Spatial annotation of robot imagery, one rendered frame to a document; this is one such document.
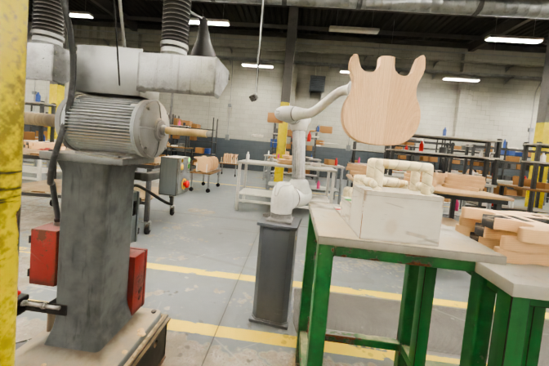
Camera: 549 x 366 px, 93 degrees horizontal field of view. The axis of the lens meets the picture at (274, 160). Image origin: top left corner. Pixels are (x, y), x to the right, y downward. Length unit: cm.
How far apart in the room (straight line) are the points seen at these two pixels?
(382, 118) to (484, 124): 1349
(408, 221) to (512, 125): 1446
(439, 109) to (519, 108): 335
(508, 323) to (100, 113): 157
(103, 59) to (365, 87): 112
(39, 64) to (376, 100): 139
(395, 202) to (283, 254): 105
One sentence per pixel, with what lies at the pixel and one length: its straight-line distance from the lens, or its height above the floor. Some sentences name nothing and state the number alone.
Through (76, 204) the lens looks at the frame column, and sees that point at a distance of 137.
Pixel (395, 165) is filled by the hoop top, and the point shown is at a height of 119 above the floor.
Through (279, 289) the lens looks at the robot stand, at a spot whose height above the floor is 26.
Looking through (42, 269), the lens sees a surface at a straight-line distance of 154.
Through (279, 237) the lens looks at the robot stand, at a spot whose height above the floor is 62.
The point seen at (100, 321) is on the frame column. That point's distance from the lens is 150.
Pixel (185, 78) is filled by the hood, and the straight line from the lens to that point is 106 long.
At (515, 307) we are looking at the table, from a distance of 114.
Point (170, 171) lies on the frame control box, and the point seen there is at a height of 104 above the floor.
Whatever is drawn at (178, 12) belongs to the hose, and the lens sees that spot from 120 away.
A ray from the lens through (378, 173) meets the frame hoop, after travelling 97.
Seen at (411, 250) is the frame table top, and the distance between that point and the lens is 104.
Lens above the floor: 122
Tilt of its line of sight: 3 degrees down
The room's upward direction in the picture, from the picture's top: 5 degrees clockwise
